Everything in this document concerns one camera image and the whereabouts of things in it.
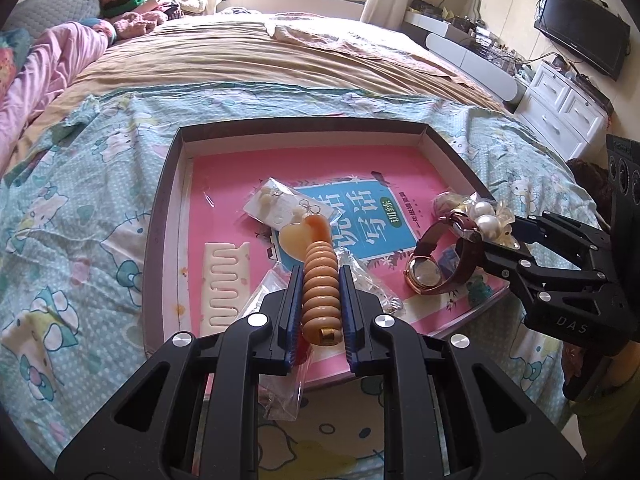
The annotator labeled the pink quilt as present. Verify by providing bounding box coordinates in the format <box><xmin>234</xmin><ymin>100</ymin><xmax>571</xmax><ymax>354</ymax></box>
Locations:
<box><xmin>1</xmin><ymin>18</ymin><xmax>116</xmax><ymax>169</ymax></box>

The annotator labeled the dark fluffy stool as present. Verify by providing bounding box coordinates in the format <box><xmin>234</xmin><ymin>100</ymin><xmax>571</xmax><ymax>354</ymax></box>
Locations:
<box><xmin>567</xmin><ymin>158</ymin><xmax>613</xmax><ymax>223</ymax></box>

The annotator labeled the white earring card packet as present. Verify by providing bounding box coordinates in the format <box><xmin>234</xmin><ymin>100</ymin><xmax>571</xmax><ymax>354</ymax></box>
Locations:
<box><xmin>243</xmin><ymin>178</ymin><xmax>322</xmax><ymax>231</ymax></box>

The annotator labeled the white drawer cabinet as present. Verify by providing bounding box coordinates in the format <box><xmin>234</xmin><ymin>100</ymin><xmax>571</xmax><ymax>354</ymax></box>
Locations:
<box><xmin>514</xmin><ymin>62</ymin><xmax>608</xmax><ymax>160</ymax></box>

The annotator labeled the brown strap wristwatch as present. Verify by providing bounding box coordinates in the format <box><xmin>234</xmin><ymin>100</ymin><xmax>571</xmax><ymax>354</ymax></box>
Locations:
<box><xmin>405</xmin><ymin>210</ymin><xmax>484</xmax><ymax>295</ymax></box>

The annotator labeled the pink Chinese book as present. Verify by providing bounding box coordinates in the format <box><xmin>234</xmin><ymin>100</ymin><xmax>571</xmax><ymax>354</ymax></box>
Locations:
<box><xmin>186</xmin><ymin>145</ymin><xmax>511</xmax><ymax>388</ymax></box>

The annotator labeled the dark cardboard box tray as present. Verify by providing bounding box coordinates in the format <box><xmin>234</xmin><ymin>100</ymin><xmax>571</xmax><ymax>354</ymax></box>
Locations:
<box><xmin>142</xmin><ymin>117</ymin><xmax>506</xmax><ymax>352</ymax></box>

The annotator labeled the tan brown bedspread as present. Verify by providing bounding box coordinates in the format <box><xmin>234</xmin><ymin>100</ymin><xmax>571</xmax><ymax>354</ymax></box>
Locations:
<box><xmin>1</xmin><ymin>13</ymin><xmax>503</xmax><ymax>171</ymax></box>

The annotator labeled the clear pearl hair claw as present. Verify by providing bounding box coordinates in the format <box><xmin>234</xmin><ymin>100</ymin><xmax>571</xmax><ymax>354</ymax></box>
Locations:
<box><xmin>432</xmin><ymin>191</ymin><xmax>521</xmax><ymax>249</ymax></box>

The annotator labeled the orange spiral hair clip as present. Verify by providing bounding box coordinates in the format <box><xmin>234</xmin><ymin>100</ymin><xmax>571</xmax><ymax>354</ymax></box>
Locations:
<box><xmin>279</xmin><ymin>214</ymin><xmax>343</xmax><ymax>347</ymax></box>

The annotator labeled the pink floral blanket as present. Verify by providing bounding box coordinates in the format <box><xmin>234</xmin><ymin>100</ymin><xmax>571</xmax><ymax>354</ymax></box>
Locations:
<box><xmin>265</xmin><ymin>13</ymin><xmax>464</xmax><ymax>82</ymax></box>

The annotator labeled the bagged gold jewelry packet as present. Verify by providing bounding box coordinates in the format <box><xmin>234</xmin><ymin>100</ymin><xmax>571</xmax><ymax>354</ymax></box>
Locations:
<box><xmin>335</xmin><ymin>247</ymin><xmax>404</xmax><ymax>315</ymax></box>

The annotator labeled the black wall television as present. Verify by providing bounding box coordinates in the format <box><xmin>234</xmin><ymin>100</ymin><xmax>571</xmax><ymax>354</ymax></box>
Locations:
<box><xmin>534</xmin><ymin>0</ymin><xmax>630</xmax><ymax>80</ymax></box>

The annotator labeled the red bead earrings packet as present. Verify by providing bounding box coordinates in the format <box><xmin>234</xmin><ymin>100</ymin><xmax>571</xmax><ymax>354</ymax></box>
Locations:
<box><xmin>240</xmin><ymin>263</ymin><xmax>310</xmax><ymax>422</ymax></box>

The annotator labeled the grey quilted headboard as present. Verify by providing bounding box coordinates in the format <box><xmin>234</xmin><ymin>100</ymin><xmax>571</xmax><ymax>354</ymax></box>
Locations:
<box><xmin>1</xmin><ymin>0</ymin><xmax>101</xmax><ymax>40</ymax></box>

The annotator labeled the teal floral pillow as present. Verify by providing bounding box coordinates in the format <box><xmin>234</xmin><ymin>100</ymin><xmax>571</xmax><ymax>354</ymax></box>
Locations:
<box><xmin>0</xmin><ymin>28</ymin><xmax>32</xmax><ymax>99</ymax></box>

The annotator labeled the clothes pile on bed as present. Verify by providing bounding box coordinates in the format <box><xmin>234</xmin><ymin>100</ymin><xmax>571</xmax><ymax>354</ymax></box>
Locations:
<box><xmin>91</xmin><ymin>0</ymin><xmax>208</xmax><ymax>41</ymax></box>

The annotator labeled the Hello Kitty blue bedsheet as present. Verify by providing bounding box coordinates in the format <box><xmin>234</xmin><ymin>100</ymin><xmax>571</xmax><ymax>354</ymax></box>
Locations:
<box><xmin>1</xmin><ymin>84</ymin><xmax>596</xmax><ymax>465</ymax></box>

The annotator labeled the vanity mirror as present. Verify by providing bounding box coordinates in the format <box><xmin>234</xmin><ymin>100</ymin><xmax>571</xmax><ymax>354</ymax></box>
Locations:
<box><xmin>437</xmin><ymin>0</ymin><xmax>480</xmax><ymax>23</ymax></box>

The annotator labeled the white grey dressing table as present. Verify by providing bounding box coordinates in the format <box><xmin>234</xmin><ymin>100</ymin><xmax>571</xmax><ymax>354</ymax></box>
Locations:
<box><xmin>400</xmin><ymin>10</ymin><xmax>524</xmax><ymax>112</ymax></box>

